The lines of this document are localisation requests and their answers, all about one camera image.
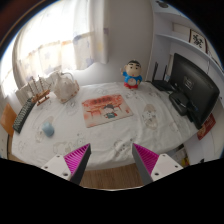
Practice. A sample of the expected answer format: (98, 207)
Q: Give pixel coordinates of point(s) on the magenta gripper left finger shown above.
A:
(70, 167)

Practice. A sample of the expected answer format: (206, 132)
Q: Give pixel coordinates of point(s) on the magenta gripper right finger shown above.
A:
(152, 166)

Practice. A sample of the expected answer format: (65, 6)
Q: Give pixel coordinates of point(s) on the white patterned tablecloth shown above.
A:
(155, 125)

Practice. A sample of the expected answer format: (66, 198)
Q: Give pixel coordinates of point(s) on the black keyboard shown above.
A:
(22, 116)

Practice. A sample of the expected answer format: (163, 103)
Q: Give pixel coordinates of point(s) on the red booklet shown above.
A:
(206, 127)

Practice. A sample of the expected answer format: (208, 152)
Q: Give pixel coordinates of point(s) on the wooden model sailing ship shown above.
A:
(39, 93)

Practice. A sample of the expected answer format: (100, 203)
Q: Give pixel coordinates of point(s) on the wooden chair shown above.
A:
(7, 119)

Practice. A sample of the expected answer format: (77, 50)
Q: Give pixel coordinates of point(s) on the black wifi router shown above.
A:
(162, 85)

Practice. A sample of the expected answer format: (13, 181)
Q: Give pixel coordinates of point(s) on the black computer monitor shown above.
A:
(195, 93)

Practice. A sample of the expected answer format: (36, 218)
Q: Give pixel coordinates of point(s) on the cartoon boy figurine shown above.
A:
(132, 74)

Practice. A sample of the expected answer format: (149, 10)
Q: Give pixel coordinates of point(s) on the white patterned curtain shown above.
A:
(66, 35)

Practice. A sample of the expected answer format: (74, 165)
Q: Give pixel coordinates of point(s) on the framed calligraphy picture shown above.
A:
(198, 40)

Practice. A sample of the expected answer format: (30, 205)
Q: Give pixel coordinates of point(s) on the white wall shelf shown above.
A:
(171, 31)

